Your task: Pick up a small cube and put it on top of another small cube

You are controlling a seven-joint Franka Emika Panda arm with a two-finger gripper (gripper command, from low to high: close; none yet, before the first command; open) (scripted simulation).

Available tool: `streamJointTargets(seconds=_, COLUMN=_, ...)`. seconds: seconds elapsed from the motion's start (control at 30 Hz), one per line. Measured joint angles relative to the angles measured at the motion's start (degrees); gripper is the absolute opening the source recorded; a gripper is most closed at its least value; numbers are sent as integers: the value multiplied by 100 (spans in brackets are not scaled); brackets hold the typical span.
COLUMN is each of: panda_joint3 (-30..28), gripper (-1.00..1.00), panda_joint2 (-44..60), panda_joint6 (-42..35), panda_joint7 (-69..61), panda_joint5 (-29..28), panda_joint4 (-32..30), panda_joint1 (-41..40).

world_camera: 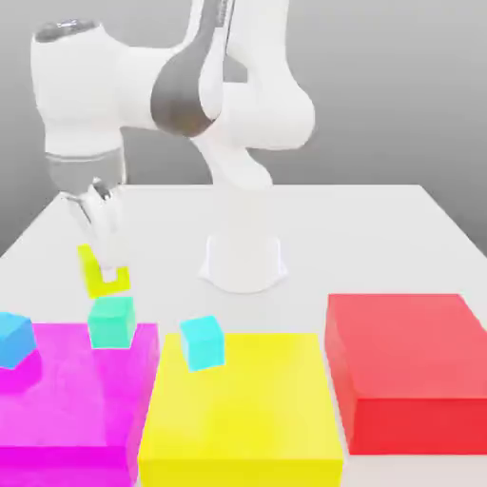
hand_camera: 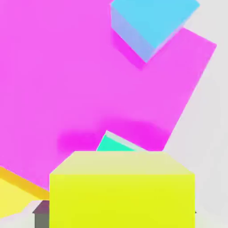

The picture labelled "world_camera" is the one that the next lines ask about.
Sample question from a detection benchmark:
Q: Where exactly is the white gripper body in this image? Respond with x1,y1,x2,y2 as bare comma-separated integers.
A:
67,188,131,270

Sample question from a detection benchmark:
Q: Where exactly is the small yellow cube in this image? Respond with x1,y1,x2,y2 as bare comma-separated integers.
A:
76,243,132,301

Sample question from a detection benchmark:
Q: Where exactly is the small teal cube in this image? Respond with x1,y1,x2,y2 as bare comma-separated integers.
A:
87,296,137,350

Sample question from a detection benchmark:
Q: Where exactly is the small blue cube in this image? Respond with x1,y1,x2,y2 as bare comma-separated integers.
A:
0,311,38,371

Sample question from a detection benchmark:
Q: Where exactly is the small cyan cube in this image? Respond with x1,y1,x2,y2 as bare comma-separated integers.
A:
179,315,226,373

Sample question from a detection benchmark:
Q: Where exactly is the large magenta box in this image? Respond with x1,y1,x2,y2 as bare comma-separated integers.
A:
0,322,162,487

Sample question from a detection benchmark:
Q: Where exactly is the large yellow box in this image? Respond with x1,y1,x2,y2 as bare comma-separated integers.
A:
137,332,345,487

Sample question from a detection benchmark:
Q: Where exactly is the large red box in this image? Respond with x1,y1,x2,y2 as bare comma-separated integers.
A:
323,293,487,457

